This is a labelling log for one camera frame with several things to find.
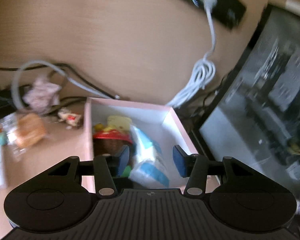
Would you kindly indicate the red brown round toy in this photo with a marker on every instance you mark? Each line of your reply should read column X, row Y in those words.
column 110, row 142

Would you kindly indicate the white pink wrapper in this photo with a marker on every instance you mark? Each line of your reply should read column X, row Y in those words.
column 43, row 95

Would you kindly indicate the glass-sided computer case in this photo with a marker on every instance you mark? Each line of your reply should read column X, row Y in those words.
column 255, row 115

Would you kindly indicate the small white red candy wrapper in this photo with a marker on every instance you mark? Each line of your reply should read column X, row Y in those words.
column 70, row 118

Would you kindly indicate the pink cardboard box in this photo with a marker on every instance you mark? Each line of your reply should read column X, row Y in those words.
column 160, row 123

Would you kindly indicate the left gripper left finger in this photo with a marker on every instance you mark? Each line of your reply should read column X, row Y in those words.
column 108, row 166

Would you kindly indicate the yellow bear toy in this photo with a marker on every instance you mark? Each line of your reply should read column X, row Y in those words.
column 120, row 123

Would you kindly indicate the orange snack packet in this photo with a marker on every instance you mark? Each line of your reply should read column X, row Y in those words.
column 30, row 130

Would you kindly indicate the blue white tissue pack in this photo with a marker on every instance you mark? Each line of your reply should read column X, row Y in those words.
column 148, row 167

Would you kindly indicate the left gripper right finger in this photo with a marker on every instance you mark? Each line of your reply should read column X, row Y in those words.
column 193, row 167

